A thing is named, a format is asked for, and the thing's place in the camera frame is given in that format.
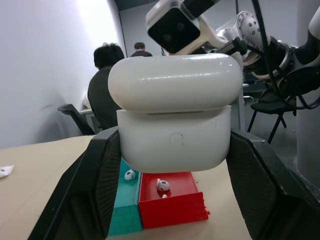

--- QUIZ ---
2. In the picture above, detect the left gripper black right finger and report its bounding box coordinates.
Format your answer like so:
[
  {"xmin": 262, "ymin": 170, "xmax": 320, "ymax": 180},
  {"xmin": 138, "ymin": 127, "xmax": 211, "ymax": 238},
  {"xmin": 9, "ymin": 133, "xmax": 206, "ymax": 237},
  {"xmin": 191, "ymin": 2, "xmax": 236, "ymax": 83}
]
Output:
[{"xmin": 225, "ymin": 128, "xmax": 320, "ymax": 240}]

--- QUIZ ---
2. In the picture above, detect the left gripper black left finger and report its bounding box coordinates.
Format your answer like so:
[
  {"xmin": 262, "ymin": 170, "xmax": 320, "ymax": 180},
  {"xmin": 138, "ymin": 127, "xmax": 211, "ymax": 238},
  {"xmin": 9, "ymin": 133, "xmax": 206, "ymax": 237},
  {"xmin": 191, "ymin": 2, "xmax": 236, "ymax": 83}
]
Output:
[{"xmin": 26, "ymin": 126, "xmax": 123, "ymax": 240}]

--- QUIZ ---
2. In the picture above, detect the earbud case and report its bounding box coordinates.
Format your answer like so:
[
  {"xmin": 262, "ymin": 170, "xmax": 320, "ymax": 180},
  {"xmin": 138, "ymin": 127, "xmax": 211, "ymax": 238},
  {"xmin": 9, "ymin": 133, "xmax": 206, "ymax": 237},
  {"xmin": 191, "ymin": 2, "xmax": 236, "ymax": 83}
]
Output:
[{"xmin": 107, "ymin": 53, "xmax": 244, "ymax": 174}]

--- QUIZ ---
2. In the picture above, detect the blue plastic tray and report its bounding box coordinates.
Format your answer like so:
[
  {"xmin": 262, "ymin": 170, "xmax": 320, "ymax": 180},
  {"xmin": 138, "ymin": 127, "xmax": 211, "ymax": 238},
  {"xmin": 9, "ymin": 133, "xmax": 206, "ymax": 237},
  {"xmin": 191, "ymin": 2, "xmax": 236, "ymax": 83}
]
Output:
[{"xmin": 107, "ymin": 158, "xmax": 144, "ymax": 237}]

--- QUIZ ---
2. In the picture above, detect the white Dove tube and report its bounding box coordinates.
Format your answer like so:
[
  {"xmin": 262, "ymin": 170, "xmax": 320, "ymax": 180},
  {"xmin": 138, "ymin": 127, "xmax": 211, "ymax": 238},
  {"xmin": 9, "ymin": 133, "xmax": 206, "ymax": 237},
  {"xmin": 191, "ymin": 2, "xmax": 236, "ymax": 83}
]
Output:
[{"xmin": 0, "ymin": 164, "xmax": 15, "ymax": 179}]

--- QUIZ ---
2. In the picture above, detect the black office chair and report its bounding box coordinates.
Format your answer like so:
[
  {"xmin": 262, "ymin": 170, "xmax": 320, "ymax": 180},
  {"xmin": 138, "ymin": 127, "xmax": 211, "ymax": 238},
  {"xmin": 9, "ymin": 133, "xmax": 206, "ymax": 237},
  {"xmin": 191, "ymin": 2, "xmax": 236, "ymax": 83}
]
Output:
[{"xmin": 56, "ymin": 103, "xmax": 97, "ymax": 137}]

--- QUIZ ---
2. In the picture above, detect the red plastic tray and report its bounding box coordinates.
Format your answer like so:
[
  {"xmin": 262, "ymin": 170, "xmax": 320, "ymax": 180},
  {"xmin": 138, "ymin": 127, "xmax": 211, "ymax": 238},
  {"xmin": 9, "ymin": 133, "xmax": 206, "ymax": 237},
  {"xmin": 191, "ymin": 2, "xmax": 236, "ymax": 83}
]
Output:
[{"xmin": 137, "ymin": 170, "xmax": 211, "ymax": 230}]

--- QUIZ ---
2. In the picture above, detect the black folding chair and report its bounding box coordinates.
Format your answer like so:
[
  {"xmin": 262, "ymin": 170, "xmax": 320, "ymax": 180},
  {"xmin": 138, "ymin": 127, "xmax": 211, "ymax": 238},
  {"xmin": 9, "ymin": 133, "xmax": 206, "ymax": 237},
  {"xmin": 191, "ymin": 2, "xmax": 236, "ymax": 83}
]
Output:
[{"xmin": 247, "ymin": 86, "xmax": 300, "ymax": 145}]

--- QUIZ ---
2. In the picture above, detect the white desk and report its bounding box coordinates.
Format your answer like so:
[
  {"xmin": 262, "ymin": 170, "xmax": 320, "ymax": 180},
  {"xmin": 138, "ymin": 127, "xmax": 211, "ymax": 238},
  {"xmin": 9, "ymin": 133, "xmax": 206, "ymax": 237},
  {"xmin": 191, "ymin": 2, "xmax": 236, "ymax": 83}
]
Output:
[{"xmin": 237, "ymin": 82, "xmax": 256, "ymax": 131}]

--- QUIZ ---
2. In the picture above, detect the person in dark jacket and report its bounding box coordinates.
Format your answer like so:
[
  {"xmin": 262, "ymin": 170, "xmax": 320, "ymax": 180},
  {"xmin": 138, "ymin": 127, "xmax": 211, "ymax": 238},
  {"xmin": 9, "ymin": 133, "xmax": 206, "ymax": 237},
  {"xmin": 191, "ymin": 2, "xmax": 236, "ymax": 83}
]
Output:
[{"xmin": 87, "ymin": 42, "xmax": 126, "ymax": 135}]

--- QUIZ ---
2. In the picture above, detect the distant person in black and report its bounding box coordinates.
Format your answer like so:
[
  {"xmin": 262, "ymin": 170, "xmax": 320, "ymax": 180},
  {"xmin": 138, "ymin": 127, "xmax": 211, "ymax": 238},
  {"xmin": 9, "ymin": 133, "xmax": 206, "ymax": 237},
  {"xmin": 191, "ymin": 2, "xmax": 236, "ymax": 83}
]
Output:
[{"xmin": 130, "ymin": 41, "xmax": 153, "ymax": 58}]

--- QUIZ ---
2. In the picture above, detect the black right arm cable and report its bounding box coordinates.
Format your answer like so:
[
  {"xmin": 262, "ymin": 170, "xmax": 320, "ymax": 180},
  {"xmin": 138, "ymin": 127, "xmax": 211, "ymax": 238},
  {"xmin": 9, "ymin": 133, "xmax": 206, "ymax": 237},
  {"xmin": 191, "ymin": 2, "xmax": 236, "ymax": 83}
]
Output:
[{"xmin": 249, "ymin": 0, "xmax": 320, "ymax": 111}]

